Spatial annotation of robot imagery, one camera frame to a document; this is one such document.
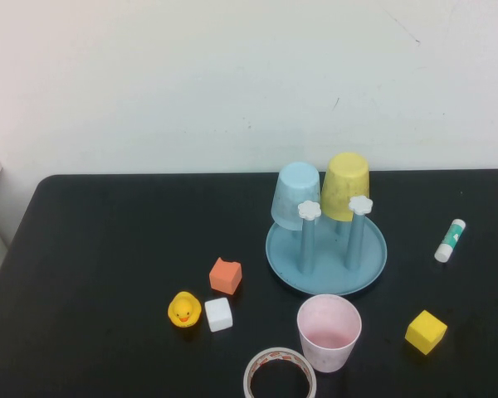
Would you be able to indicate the yellow plastic cup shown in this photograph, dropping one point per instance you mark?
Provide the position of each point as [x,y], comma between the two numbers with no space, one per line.
[344,182]

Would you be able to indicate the light blue plastic cup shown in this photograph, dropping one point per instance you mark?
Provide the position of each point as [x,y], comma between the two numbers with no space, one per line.
[293,190]

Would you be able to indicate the blue cup stand with posts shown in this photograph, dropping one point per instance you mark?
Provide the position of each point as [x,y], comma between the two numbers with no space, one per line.
[330,273]

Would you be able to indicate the pink plastic cup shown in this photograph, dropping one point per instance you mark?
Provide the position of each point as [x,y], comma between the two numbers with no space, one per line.
[328,356]

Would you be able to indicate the orange foam cube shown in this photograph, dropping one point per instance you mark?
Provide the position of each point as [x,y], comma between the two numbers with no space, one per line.
[225,278]

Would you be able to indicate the white foam cube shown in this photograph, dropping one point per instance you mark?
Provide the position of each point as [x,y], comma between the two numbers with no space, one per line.
[218,315]

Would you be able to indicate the yellow rubber duck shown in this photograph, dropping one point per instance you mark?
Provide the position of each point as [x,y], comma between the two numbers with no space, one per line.
[184,309]

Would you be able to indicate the white red tape roll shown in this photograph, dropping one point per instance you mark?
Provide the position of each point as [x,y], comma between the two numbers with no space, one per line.
[274,354]

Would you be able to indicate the white green glue stick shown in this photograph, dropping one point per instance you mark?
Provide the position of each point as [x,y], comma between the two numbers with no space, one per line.
[450,240]

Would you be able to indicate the yellow foam cube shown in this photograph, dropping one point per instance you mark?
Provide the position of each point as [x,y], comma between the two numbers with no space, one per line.
[424,331]

